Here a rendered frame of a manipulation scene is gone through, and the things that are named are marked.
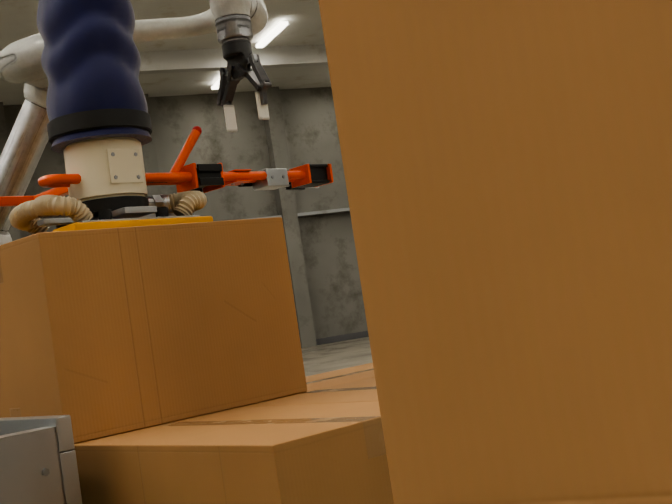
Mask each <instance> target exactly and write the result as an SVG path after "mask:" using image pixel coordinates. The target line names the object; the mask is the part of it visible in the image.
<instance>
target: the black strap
mask: <svg viewBox="0 0 672 504"><path fill-rule="evenodd" d="M110 127H134V128H140V129H144V130H147V131H148V132H149V134H151V133H152V124H151V117H150V115H149V114H148V113H147V112H145V111H141V110H136V109H122V108H115V109H97V110H88V111H82V112H76V113H71V114H67V115H63V116H60V117H57V118H55V119H53V120H51V121H50V122H49V123H48V124H47V131H48V139H49V142H50V143H51V144H52V143H53V140H55V139H56V138H57V137H60V136H62V135H66V134H70V133H74V132H79V131H85V130H92V129H99V128H110Z"/></svg>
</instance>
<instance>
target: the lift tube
mask: <svg viewBox="0 0 672 504"><path fill-rule="evenodd" d="M37 27H38V31H39V33H40V35H41V37H42V39H43V41H44V49H43V52H42V56H41V64H42V68H43V70H44V72H45V74H46V76H47V78H48V83H49V85H48V90H47V96H46V110H47V115H48V119H49V122H50V121H51V120H53V119H55V118H57V117H60V116H63V115H67V114H71V113H76V112H82V111H88V110H97V109H115V108H122V109H136V110H141V111H145V112H147V113H148V107H147V102H146V98H145V95H144V92H143V90H142V87H141V85H140V83H139V72H140V67H141V57H140V54H139V51H138V49H137V47H136V45H135V43H134V41H133V33H134V28H135V14H134V10H133V7H132V4H131V1H130V0H39V2H38V10H37ZM104 137H130V138H135V139H137V140H138V141H140V142H141V146H143V145H146V144H148V143H149V142H151V141H152V138H151V136H150V134H149V132H148V131H147V130H144V129H140V128H134V127H110V128H99V129H92V130H85V131H79V132H74V133H70V134H66V135H62V136H60V137H57V138H56V139H55V140H53V143H52V148H51V150H52V151H54V152H56V153H61V154H64V153H63V150H64V149H65V148H66V146H68V145H69V144H72V143H75V142H78V141H83V140H88V139H95V138H104Z"/></svg>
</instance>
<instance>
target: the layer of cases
mask: <svg viewBox="0 0 672 504"><path fill-rule="evenodd" d="M306 384H307V392H304V393H300V394H295V395H291V396H286V397H282V398H277V399H273V400H268V401H264V402H259V403H255V404H251V405H246V406H242V407H237V408H233V409H228V410H224V411H219V412H215V413H210V414H206V415H201V416H197V417H193V418H188V419H184V420H179V421H175V422H170V423H166V424H161V425H157V426H152V427H148V428H143V429H139V430H134V431H130V432H126V433H121V434H117V435H112V436H108V437H103V438H99V439H94V440H90V441H85V442H81V443H76V444H74V446H75V449H74V450H75V452H76V459H77V467H78V474H79V482H80V489H81V496H82V504H394V501H393V495H392V488H391V481H390V475H389V468H388V461H387V455H386V448H385V441H384V435H383V428H382V421H381V415H380V408H379V401H378V395H377V388H376V381H375V375H374V368H373V363H368V364H363V365H359V366H354V367H349V368H344V369H340V370H335V371H330V372H325V373H320V374H316V375H311V376H306Z"/></svg>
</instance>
